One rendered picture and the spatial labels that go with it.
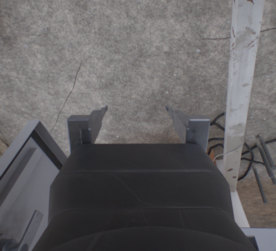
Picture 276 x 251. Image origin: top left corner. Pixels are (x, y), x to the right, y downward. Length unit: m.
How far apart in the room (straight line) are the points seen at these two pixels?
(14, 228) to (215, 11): 0.87
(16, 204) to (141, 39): 0.76
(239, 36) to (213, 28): 0.25
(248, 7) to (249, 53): 0.13
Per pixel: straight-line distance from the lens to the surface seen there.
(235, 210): 1.31
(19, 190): 0.32
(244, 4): 0.67
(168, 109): 0.16
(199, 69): 0.98
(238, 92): 0.79
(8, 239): 0.31
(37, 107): 1.33
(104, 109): 0.15
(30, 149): 0.34
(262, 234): 0.61
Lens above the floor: 0.85
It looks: 49 degrees down
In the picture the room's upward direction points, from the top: 172 degrees counter-clockwise
